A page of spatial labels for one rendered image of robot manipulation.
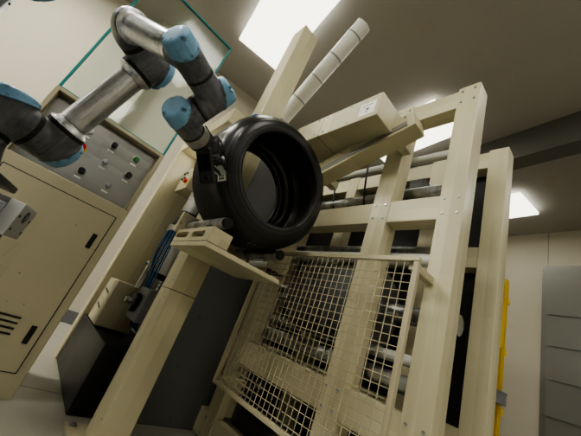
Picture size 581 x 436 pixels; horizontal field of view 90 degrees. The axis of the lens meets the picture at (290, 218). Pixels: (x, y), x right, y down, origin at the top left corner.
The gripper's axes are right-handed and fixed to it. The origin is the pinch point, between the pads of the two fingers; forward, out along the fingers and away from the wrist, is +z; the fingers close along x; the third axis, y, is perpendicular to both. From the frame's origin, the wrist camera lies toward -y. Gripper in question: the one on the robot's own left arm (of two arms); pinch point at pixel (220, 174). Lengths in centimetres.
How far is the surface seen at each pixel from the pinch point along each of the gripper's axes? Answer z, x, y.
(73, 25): 127, 239, 270
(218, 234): 5.0, 1.6, -21.4
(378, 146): 40, -65, 30
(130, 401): 30, 44, -81
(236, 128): 3.0, -3.9, 21.4
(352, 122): 33, -53, 41
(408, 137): 34, -78, 30
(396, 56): 167, -122, 212
